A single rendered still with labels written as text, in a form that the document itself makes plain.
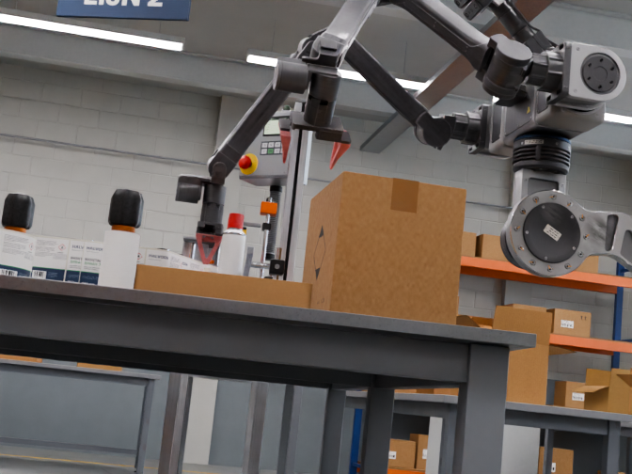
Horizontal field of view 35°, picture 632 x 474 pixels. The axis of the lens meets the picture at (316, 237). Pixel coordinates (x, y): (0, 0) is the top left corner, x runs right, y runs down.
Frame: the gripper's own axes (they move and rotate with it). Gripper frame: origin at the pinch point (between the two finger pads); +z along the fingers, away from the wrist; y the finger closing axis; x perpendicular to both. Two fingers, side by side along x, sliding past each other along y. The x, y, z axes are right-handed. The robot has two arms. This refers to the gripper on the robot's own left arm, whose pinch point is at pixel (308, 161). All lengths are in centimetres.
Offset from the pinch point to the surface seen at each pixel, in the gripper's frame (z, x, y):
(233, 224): 21.4, -8.3, 11.4
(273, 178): 36, -62, -4
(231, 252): 25.6, -3.6, 11.3
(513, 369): 139, -125, -125
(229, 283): -6, 57, 19
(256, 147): 31, -70, 1
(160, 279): -5, 56, 29
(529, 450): 404, -381, -296
